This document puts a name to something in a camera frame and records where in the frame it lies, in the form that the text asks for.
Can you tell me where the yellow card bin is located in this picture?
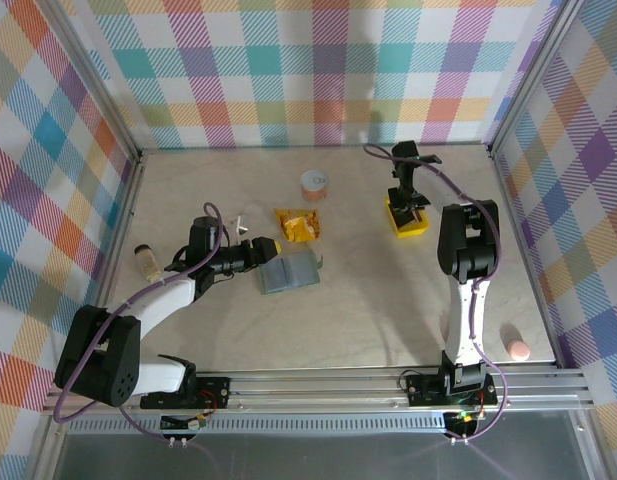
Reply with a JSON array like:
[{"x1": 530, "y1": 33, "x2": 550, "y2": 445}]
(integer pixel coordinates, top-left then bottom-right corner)
[{"x1": 385, "y1": 197, "x2": 432, "y2": 239}]

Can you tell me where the yellow snack packet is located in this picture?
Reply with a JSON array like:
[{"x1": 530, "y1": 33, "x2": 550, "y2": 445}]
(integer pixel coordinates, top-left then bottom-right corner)
[{"x1": 273, "y1": 207, "x2": 322, "y2": 244}]

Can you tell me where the orange tin can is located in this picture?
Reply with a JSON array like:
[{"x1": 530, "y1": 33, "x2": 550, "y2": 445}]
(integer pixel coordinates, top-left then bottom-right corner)
[{"x1": 300, "y1": 170, "x2": 333, "y2": 203}]

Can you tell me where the small glass jar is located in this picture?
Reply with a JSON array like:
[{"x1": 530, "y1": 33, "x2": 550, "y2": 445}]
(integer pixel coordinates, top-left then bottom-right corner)
[{"x1": 133, "y1": 243, "x2": 164, "y2": 281}]

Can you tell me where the small circuit board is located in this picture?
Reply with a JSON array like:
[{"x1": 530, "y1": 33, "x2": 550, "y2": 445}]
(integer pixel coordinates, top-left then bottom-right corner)
[
  {"x1": 160, "y1": 413, "x2": 209, "y2": 432},
  {"x1": 445, "y1": 410, "x2": 482, "y2": 435}
]

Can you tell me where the perforated metal strip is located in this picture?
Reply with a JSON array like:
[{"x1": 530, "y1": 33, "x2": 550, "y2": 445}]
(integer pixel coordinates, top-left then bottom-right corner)
[{"x1": 67, "y1": 418, "x2": 452, "y2": 435}]

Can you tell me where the pink cylinder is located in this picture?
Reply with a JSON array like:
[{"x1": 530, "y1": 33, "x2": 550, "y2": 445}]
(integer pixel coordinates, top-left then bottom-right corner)
[{"x1": 505, "y1": 338, "x2": 531, "y2": 363}]

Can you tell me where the grey metal sheet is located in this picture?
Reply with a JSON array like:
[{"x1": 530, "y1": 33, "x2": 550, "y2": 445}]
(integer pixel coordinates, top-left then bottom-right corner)
[{"x1": 35, "y1": 414, "x2": 609, "y2": 480}]

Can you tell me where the aluminium table side rail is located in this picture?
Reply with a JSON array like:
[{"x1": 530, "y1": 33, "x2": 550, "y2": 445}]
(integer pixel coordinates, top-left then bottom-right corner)
[
  {"x1": 70, "y1": 152, "x2": 147, "y2": 374},
  {"x1": 487, "y1": 144, "x2": 564, "y2": 371}
]

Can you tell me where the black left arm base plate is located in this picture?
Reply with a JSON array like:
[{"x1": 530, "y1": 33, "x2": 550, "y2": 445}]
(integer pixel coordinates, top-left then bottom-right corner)
[{"x1": 139, "y1": 375, "x2": 233, "y2": 411}]

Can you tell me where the aluminium mounting rail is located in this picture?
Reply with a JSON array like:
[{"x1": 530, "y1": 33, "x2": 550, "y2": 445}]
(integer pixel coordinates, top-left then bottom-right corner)
[{"x1": 42, "y1": 367, "x2": 597, "y2": 416}]

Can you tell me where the aluminium frame post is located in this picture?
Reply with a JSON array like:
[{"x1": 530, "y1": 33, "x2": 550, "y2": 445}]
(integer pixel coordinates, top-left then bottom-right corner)
[
  {"x1": 37, "y1": 0, "x2": 145, "y2": 162},
  {"x1": 486, "y1": 0, "x2": 588, "y2": 159}
]

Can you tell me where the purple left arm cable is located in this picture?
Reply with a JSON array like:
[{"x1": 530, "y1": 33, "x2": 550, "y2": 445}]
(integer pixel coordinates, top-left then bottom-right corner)
[{"x1": 51, "y1": 201, "x2": 224, "y2": 444}]

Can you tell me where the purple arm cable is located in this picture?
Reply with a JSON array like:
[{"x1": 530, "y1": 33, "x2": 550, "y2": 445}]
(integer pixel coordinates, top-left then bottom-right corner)
[
  {"x1": 361, "y1": 143, "x2": 512, "y2": 444},
  {"x1": 51, "y1": 201, "x2": 224, "y2": 444}
]

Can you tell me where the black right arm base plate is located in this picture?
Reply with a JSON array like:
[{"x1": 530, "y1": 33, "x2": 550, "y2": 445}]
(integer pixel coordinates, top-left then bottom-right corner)
[{"x1": 405, "y1": 373, "x2": 499, "y2": 407}]

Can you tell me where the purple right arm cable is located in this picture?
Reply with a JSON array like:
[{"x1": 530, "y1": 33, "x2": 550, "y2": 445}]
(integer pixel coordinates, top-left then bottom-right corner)
[{"x1": 361, "y1": 143, "x2": 512, "y2": 444}]

